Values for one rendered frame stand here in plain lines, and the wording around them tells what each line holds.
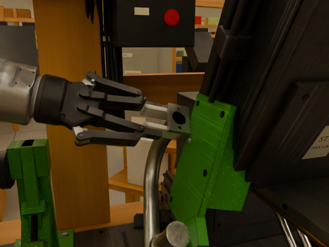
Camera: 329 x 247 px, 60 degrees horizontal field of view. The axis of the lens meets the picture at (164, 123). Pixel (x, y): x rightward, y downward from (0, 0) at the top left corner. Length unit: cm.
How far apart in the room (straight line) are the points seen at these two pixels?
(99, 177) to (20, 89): 41
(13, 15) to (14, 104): 691
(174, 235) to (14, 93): 30
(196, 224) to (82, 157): 41
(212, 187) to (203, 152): 5
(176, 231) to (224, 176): 11
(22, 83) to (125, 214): 55
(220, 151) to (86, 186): 47
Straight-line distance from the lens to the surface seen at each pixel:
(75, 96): 47
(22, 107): 44
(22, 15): 739
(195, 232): 43
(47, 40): 71
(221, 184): 44
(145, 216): 55
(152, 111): 50
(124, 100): 48
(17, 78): 44
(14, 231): 90
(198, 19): 849
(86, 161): 76
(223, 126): 40
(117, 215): 88
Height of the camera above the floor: 135
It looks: 15 degrees down
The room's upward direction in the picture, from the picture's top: straight up
